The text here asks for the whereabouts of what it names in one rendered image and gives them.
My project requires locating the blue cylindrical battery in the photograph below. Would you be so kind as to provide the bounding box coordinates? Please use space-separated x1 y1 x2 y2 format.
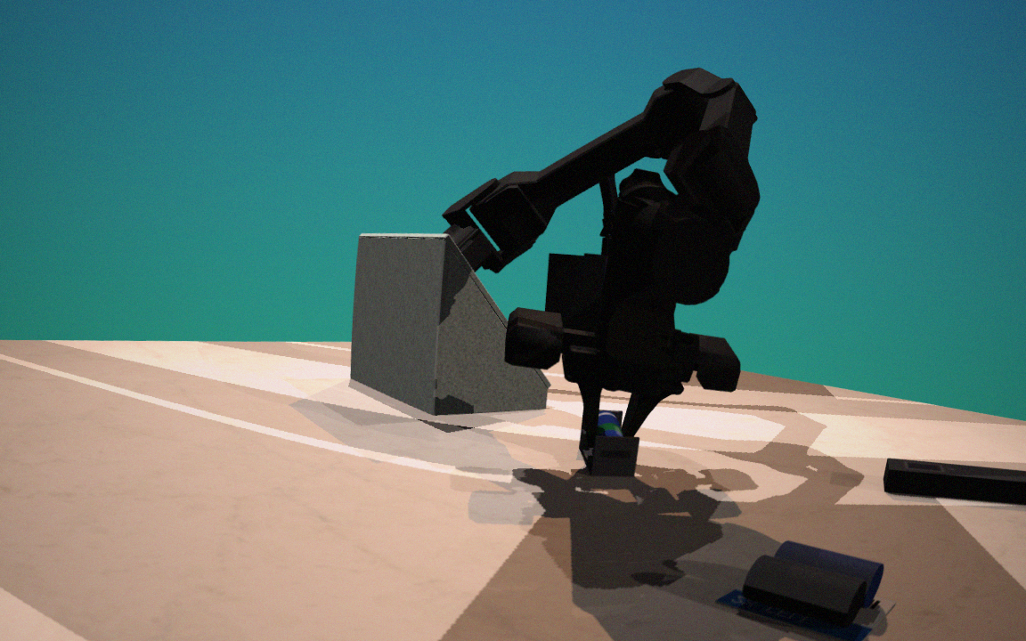
596 411 623 437

